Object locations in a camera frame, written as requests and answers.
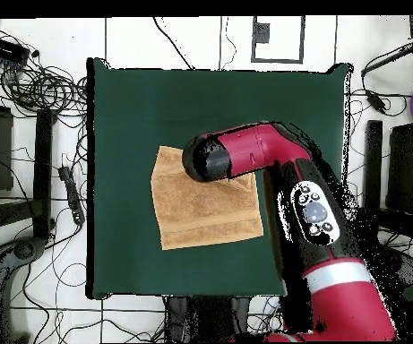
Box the black frame bar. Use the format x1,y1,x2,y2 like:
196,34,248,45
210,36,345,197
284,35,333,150
362,120,383,212
31,107,55,241

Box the dark green tablecloth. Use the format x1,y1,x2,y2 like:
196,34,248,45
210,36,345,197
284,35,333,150
85,56,354,301

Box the tan terry towel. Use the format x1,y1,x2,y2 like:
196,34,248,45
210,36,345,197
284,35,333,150
150,144,264,251

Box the black power strip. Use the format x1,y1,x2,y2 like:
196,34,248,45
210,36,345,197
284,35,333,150
57,164,86,227

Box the dark grey stand base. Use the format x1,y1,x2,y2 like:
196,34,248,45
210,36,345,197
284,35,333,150
388,246,413,288
0,236,47,343

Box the black speckled box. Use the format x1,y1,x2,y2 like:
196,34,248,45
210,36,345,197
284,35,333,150
385,121,413,216

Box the black power adapter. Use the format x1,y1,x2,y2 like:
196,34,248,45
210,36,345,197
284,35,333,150
365,89,388,115

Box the black network switch box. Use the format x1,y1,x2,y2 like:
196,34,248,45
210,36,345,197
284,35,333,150
0,33,30,66

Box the black cable tangle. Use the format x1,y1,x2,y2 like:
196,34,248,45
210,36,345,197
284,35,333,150
0,21,89,121

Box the black rod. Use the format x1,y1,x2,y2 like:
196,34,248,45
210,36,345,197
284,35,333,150
360,39,413,78

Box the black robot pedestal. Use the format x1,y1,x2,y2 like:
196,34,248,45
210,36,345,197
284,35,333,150
162,295,286,343

